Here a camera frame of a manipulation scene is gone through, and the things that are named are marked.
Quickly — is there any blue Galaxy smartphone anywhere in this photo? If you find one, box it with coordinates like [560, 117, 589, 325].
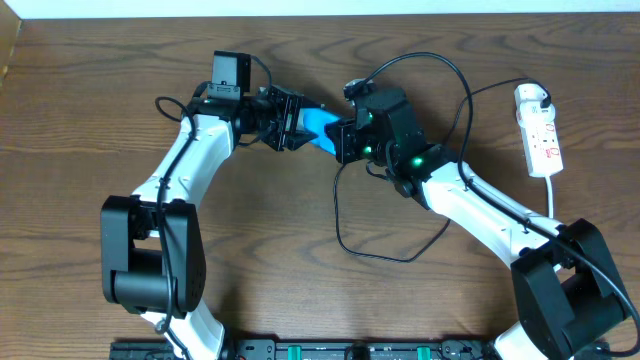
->
[301, 108, 341, 156]

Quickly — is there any black USB charging cable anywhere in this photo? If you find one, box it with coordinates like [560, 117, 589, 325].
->
[332, 76, 553, 264]

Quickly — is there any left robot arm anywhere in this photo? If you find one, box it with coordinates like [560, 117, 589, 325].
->
[100, 51, 321, 359]

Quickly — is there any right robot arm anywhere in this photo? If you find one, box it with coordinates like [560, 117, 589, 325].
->
[324, 89, 639, 359]

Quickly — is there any white USB charger plug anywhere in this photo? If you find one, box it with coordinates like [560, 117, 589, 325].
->
[514, 83, 549, 106]

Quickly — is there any white power strip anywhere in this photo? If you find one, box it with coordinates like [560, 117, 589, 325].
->
[516, 101, 564, 178]

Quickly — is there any white power strip cord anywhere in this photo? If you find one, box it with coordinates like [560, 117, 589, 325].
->
[544, 175, 556, 219]

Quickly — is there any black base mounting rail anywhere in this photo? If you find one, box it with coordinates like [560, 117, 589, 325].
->
[108, 337, 612, 360]

